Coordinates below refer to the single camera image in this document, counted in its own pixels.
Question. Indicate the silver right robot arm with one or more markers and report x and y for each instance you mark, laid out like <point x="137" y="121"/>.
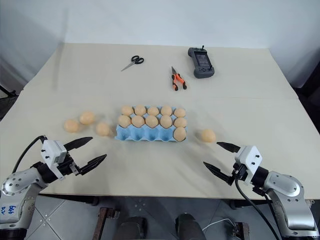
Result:
<point x="287" y="190"/>

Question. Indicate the dark rounded shape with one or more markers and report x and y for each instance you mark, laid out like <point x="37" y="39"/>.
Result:
<point x="132" y="228"/>
<point x="188" y="227"/>

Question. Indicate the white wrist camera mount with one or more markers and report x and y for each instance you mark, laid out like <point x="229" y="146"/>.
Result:
<point x="51" y="152"/>
<point x="248" y="156"/>

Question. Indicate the blue egg carton with eggs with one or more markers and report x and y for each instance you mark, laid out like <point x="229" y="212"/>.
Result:
<point x="140" y="135"/>

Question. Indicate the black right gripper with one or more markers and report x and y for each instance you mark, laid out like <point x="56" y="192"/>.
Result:
<point x="239" y="172"/>

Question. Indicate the rusty brown metal bracket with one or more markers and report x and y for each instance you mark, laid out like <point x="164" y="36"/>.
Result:
<point x="106" y="222"/>
<point x="243" y="231"/>

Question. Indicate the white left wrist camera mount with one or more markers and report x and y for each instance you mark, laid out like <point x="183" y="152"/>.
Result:
<point x="51" y="152"/>

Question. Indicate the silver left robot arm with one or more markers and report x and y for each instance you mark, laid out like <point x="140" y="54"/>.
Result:
<point x="15" y="183"/>

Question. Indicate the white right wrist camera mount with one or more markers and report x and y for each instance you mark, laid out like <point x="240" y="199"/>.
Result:
<point x="248" y="156"/>

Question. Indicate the orange and black pliers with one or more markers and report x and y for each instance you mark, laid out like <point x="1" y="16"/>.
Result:
<point x="178" y="78"/>

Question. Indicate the grey handheld remote controller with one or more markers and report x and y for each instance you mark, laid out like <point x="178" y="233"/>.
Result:
<point x="203" y="72"/>

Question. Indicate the tan egg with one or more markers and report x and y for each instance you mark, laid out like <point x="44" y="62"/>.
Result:
<point x="208" y="135"/>
<point x="140" y="109"/>
<point x="166" y="121"/>
<point x="102" y="129"/>
<point x="166" y="110"/>
<point x="71" y="125"/>
<point x="179" y="134"/>
<point x="151" y="121"/>
<point x="179" y="112"/>
<point x="87" y="117"/>
<point x="138" y="121"/>
<point x="124" y="121"/>
<point x="127" y="110"/>
<point x="180" y="122"/>
<point x="153" y="111"/>

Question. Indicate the black tripod leg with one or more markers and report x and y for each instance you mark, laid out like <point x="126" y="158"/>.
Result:
<point x="8" y="93"/>

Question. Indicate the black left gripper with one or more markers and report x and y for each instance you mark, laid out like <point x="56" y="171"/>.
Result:
<point x="70" y="167"/>

